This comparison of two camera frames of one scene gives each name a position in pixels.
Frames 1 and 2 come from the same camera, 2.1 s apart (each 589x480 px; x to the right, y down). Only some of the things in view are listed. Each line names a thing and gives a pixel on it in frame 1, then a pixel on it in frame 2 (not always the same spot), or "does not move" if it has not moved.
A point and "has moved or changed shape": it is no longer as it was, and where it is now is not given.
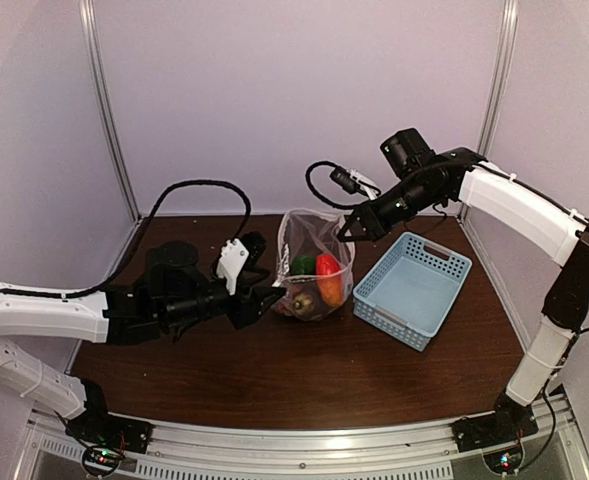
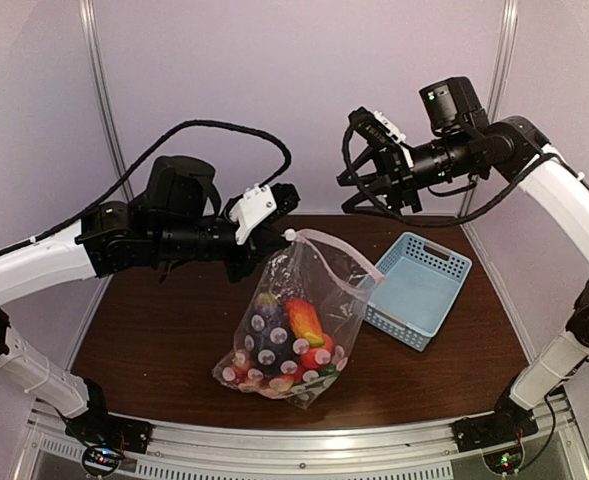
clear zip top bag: [314, 262] has moved or changed shape
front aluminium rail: [417, 452] does not move
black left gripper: [247, 310] to [263, 238]
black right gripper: [375, 224] to [399, 172]
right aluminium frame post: [499, 86] does not move
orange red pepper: [330, 279] to [304, 320]
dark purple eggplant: [304, 300] to [269, 340]
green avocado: [303, 265] to [328, 370]
